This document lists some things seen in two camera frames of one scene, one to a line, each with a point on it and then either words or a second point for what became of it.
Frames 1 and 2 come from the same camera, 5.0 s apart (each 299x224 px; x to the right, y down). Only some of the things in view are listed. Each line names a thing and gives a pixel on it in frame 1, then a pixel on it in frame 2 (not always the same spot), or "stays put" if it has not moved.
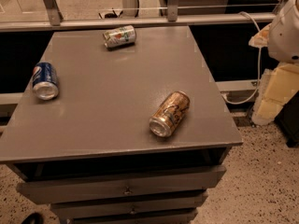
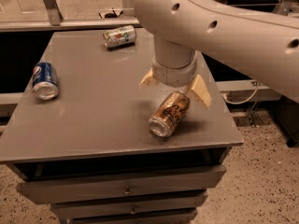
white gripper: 286,36 → 173,76
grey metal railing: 56,22 stays put
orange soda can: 169,114 stays put
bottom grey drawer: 181,217 stays put
